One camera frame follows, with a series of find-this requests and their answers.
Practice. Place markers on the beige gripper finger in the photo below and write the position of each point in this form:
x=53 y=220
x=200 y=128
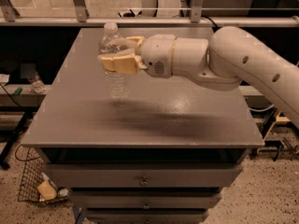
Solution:
x=131 y=42
x=126 y=64

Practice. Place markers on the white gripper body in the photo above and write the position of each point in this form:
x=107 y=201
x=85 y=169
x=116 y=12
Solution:
x=158 y=55

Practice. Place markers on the clear plastic water bottle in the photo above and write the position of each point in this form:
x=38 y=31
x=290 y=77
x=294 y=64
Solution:
x=110 y=47

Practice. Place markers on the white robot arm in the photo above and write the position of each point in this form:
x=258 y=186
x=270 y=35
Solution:
x=220 y=63

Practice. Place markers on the small bottle on shelf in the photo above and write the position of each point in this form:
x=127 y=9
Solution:
x=37 y=84

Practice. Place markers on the grey drawer cabinet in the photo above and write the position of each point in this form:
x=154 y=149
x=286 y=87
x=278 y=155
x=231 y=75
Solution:
x=188 y=141

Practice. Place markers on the top drawer knob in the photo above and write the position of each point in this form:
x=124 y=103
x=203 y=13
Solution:
x=144 y=182

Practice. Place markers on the drawer knob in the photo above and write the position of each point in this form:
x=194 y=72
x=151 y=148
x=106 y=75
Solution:
x=146 y=206
x=144 y=182

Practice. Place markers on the low grey side shelf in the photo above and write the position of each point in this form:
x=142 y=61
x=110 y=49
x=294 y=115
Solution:
x=21 y=94

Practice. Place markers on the middle drawer knob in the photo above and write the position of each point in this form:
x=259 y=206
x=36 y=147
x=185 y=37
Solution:
x=146 y=206

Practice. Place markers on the yellow sponge in basket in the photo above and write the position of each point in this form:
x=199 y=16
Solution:
x=47 y=191

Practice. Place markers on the metal railing frame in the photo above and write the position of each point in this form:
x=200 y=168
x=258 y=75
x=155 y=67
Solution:
x=150 y=13

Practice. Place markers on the black wire basket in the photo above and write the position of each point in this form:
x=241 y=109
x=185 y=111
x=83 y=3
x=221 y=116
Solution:
x=31 y=178

